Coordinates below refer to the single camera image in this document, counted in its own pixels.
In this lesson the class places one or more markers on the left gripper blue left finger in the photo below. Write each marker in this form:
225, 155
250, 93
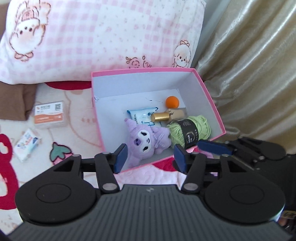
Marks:
107, 165

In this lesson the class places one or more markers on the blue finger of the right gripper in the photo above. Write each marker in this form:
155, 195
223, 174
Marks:
214, 148

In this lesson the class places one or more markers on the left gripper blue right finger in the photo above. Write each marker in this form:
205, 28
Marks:
193, 165

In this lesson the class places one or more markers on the green yarn ball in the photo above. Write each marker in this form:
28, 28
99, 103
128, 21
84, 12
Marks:
189, 131

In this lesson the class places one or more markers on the purple Kuromi plush toy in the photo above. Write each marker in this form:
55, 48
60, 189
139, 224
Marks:
144, 141

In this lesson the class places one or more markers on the gold foundation bottle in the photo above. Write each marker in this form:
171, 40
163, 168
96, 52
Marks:
171, 114

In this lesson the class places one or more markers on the light blue wipes pack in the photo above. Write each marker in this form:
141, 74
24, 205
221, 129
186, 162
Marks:
143, 116

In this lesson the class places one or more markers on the orange makeup sponge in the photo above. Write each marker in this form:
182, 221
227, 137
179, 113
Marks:
172, 102

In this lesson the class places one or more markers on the clear floss pick box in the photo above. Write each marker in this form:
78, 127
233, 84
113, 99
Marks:
50, 115

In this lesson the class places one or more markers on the small white tissue pack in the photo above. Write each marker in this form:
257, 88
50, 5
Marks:
26, 144

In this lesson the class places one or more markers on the pink cardboard box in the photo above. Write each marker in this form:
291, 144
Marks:
117, 91

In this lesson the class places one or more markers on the golden satin curtain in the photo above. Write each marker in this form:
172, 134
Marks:
248, 66

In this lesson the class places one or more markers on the brown pillow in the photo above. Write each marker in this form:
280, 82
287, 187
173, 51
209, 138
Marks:
16, 92

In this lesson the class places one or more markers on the pink checkered cartoon pillow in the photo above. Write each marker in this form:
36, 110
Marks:
47, 41

